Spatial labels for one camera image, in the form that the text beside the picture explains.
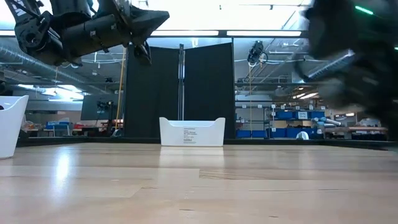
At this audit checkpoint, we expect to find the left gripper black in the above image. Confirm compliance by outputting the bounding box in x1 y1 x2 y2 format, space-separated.
62 7 170 66

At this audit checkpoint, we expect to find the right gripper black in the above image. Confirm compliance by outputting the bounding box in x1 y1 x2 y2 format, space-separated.
310 58 398 125

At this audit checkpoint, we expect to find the metal screen hinge pole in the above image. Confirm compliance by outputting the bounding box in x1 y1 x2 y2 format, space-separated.
178 43 187 121

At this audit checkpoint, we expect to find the black screen panel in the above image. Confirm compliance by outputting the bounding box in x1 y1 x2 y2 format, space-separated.
124 43 180 139
183 42 236 139

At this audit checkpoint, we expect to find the dark monitor screen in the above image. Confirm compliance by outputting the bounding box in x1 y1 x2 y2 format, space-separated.
80 94 122 121

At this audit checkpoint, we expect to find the white bin with label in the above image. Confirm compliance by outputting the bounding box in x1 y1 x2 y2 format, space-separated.
159 116 226 147

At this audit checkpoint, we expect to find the black hanging equipment cluster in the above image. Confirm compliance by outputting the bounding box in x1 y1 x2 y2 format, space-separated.
247 40 269 65

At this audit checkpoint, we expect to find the plain white plastic bin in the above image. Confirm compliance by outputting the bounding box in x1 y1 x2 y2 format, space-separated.
0 95 29 159

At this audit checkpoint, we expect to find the silver ventilation duct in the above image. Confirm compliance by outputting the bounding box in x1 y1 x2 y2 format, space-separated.
0 46 88 86
306 52 355 83

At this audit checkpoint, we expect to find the yellow hanging cord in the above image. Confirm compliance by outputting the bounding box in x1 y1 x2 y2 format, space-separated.
114 46 127 130

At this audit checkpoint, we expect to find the camera on tripod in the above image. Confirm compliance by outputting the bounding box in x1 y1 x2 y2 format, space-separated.
96 100 115 136

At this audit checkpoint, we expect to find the black overhead frame beam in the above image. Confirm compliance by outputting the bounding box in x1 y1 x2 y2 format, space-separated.
0 29 312 39

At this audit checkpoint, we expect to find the black aluminium table frame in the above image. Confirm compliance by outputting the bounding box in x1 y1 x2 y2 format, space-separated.
17 136 398 152

